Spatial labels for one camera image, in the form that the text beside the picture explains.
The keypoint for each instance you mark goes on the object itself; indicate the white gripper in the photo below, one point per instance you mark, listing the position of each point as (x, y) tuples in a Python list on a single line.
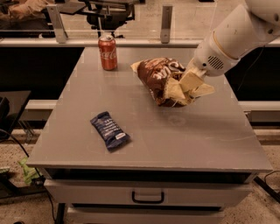
[(210, 59)]

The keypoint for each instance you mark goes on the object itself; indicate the brown chip bag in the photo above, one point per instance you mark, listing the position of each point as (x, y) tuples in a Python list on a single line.
[(161, 77)]

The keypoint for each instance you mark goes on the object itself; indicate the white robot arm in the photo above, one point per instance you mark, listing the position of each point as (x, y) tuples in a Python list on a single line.
[(250, 25)]

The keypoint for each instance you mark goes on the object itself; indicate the blue rxbar blueberry wrapper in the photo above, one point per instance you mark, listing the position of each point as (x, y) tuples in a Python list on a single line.
[(111, 133)]

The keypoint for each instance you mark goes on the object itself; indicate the red coca-cola can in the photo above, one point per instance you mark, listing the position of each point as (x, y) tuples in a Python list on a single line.
[(107, 48)]

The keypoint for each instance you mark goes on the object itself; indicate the black office chair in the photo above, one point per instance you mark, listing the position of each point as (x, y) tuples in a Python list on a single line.
[(108, 15)]

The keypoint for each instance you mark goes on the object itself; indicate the grey lower drawer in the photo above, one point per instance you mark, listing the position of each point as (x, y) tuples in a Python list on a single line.
[(142, 216)]

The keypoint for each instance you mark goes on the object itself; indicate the black side table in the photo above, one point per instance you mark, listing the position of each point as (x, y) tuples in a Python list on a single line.
[(12, 106)]

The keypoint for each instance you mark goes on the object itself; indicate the clear acrylic barrier panel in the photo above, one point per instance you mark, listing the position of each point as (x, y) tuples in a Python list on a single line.
[(190, 19)]

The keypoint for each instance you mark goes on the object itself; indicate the green crumpled wrapper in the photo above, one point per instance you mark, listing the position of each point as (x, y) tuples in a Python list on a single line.
[(29, 173)]

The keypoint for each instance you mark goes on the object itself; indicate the middle metal bracket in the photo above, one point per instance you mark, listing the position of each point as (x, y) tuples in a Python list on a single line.
[(166, 22)]

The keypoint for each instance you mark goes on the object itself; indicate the metal bracket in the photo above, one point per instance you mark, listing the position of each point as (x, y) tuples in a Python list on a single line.
[(166, 22), (59, 31)]

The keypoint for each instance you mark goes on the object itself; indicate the left metal bracket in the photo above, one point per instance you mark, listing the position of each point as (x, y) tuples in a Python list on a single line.
[(59, 31)]

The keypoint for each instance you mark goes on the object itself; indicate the grey drawer with black handle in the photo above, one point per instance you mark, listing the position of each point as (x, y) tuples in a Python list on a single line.
[(130, 193)]

